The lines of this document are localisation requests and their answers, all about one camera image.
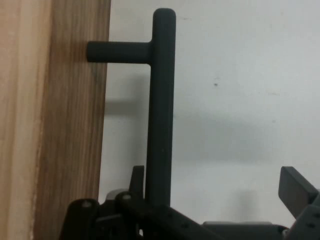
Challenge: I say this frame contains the brown wooden drawer cabinet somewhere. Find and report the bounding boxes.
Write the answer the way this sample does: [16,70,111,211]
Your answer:
[0,0,54,240]

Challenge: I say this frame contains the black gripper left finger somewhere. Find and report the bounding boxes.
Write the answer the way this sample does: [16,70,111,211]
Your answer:
[58,164,216,240]

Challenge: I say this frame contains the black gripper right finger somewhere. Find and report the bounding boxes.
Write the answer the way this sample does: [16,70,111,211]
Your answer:
[278,165,320,240]

